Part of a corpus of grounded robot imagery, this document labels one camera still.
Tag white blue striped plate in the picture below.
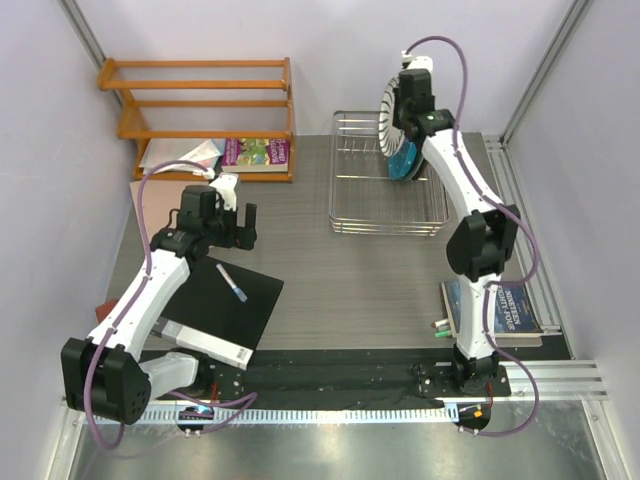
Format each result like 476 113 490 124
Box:
378 77 405 158

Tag grey-green ceramic plate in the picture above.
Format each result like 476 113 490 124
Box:
408 153 427 181

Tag blue polka dot plate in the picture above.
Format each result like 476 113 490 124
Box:
388 140 420 181

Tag wire dish rack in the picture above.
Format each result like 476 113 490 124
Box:
329 110 449 237

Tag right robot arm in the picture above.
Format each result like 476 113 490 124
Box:
393 68 520 395

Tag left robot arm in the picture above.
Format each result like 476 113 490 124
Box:
61 174 257 425

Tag wooden shelf rack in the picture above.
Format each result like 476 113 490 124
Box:
97 57 296 182

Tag pink paper folder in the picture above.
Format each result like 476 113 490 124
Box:
129 180 207 239

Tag white blue pen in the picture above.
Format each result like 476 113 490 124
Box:
216 263 248 303

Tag clear plastic sleeve papers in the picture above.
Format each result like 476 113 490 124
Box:
141 138 226 174

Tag black notebook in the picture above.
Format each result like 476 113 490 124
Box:
151 257 284 370

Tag purple green paperback book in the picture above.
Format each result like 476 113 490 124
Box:
219 138 290 174

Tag red cube adapter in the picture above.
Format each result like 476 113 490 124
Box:
95 299 118 324

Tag blue hardcover book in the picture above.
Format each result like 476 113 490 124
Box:
441 281 543 339

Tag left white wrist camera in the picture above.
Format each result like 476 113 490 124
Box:
203 169 239 211

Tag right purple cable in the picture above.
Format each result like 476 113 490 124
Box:
404 35 541 439

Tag purple cable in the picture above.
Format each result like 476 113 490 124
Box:
82 160 259 451
404 35 541 439

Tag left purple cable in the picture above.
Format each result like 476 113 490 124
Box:
82 160 259 451

